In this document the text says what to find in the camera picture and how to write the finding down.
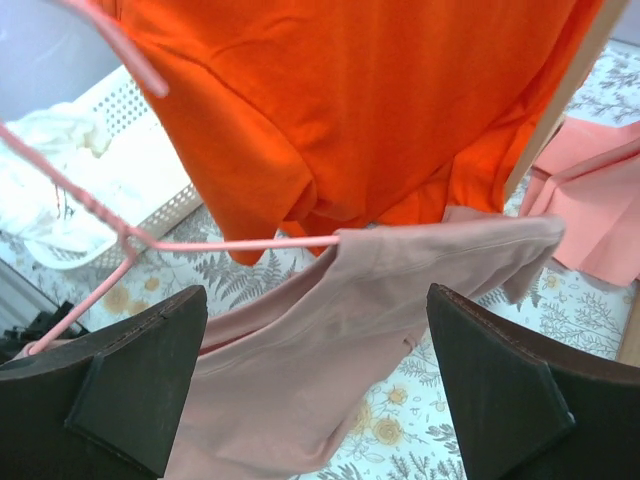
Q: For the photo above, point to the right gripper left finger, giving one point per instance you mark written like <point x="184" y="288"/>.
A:
<point x="106" y="405"/>

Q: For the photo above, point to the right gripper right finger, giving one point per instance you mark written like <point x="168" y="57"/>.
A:
<point x="525" y="406"/>

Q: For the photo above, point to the pink wire hanger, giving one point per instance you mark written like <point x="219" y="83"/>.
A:
<point x="142" y="70"/>

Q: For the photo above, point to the dusty pink graphic t-shirt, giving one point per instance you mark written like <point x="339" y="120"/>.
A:
<point x="278" y="382"/>

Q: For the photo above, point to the orange t-shirt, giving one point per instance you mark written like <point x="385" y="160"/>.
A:
<point x="311" y="116"/>

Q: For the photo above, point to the floral table cloth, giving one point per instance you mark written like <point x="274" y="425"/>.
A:
<point x="404" y="429"/>

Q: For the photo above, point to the white laundry basket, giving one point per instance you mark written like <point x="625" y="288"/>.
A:
<point x="109" y="142"/>

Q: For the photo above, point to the salmon pink pleated garment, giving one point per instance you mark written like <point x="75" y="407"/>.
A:
<point x="588" y="175"/>

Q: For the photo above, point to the left wooden clothes rack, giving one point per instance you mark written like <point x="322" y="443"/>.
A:
<point x="589" y="49"/>

